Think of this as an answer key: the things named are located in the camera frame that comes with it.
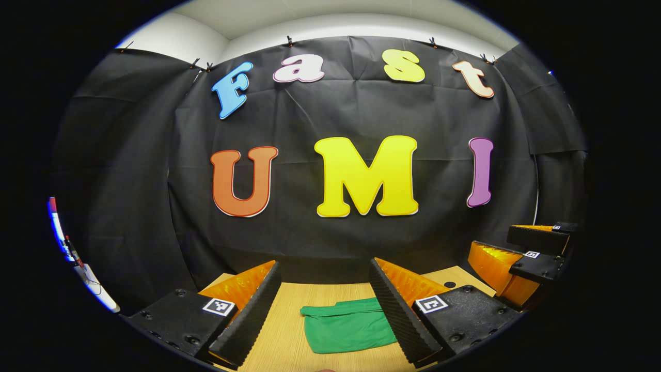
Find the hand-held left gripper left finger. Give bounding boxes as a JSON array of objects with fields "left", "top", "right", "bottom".
[{"left": 124, "top": 260, "right": 282, "bottom": 370}]

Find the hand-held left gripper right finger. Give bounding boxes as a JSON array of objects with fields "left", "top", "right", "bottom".
[{"left": 368, "top": 257, "right": 522, "bottom": 368}]

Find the green T-shirt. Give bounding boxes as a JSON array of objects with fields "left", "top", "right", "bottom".
[{"left": 300, "top": 297, "right": 398, "bottom": 354}]

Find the white side table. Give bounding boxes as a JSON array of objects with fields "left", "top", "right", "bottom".
[{"left": 75, "top": 263, "right": 121, "bottom": 314}]

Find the computer monitor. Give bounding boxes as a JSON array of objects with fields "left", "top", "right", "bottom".
[{"left": 48, "top": 196, "right": 73, "bottom": 261}]

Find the black backdrop cloth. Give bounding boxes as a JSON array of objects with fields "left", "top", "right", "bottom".
[{"left": 52, "top": 35, "right": 592, "bottom": 313}]

